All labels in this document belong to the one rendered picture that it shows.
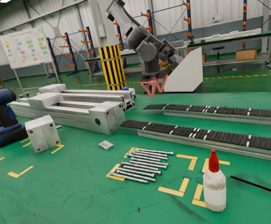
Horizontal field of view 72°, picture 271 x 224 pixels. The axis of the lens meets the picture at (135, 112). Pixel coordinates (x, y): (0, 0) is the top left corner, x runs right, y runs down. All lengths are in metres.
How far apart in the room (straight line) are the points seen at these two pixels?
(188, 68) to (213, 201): 0.78
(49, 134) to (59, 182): 0.23
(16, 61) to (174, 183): 6.82
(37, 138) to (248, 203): 0.63
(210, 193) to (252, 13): 7.92
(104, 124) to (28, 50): 6.11
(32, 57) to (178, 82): 5.91
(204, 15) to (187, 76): 7.29
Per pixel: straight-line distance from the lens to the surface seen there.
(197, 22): 8.35
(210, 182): 0.36
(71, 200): 0.49
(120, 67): 4.21
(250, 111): 0.71
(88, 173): 0.54
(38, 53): 6.55
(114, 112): 0.72
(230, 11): 8.20
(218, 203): 0.39
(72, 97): 1.17
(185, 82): 1.08
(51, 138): 0.75
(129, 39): 0.76
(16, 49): 6.98
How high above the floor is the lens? 1.08
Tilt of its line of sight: 20 degrees down
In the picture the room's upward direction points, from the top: 10 degrees counter-clockwise
